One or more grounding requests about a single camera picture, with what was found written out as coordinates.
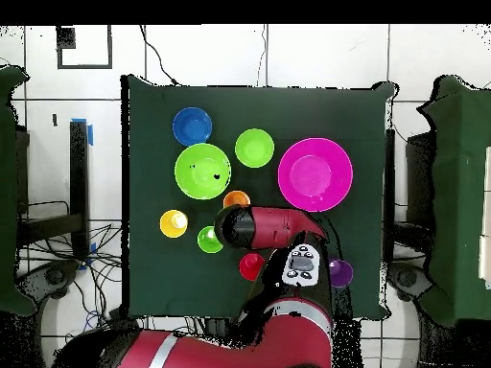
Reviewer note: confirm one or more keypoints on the red cup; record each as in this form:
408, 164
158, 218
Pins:
249, 267

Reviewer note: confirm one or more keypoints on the white board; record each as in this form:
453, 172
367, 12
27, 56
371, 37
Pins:
486, 214

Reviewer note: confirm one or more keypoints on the green-clothed side table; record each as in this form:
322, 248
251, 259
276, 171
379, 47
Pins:
460, 191
7, 191

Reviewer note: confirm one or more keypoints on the green cup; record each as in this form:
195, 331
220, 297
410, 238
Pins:
207, 241

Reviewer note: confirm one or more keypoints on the black square frame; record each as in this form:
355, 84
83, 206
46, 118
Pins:
66, 38

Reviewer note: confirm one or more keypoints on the large green bowl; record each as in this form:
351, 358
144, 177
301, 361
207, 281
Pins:
202, 171

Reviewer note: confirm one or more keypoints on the blue tape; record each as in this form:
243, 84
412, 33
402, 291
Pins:
90, 134

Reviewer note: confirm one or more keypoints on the purple cup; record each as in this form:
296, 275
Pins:
341, 273

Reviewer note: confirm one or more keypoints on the small green bowl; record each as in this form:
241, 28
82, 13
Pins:
254, 148

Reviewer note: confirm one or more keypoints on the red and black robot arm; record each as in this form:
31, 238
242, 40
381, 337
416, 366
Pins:
284, 226

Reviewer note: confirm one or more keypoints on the orange cup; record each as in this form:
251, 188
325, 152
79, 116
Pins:
236, 198

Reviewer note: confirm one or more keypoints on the yellow cup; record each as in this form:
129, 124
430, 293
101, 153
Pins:
173, 223

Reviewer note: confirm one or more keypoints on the black post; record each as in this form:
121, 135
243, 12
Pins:
78, 172

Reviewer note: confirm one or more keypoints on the dark green tablecloth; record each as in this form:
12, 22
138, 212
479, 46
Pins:
345, 115

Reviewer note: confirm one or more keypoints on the blue bowl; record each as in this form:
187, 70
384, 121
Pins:
191, 125

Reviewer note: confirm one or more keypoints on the black wheeled base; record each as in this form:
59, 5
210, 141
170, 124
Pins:
55, 276
406, 276

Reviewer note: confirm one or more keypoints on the large pink bowl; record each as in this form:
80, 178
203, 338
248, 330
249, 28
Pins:
314, 174

